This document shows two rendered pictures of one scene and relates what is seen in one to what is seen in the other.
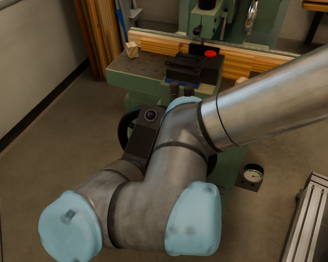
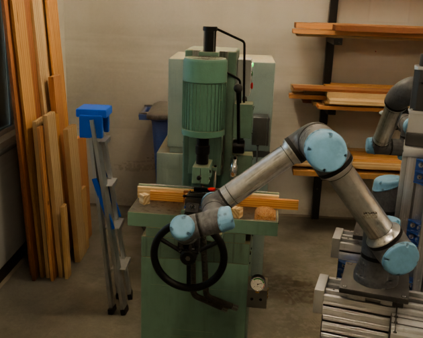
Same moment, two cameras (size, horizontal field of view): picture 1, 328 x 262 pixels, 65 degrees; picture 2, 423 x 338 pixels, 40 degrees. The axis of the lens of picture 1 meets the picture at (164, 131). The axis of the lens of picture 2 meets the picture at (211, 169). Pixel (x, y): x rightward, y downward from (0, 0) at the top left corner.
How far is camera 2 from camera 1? 1.59 m
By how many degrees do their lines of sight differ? 32
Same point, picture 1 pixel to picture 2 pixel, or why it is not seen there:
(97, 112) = (49, 315)
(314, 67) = (252, 168)
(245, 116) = (236, 187)
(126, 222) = (203, 218)
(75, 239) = (187, 224)
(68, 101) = (1, 307)
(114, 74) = (135, 215)
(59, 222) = (180, 219)
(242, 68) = not seen: hidden behind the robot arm
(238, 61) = not seen: hidden behind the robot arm
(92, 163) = not seen: outside the picture
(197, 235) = (227, 214)
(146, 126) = (191, 211)
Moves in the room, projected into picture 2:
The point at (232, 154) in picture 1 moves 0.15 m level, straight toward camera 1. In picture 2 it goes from (238, 274) to (235, 292)
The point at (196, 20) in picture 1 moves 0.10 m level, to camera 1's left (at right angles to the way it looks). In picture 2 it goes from (197, 172) to (172, 173)
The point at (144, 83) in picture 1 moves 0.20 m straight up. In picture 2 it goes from (162, 219) to (162, 171)
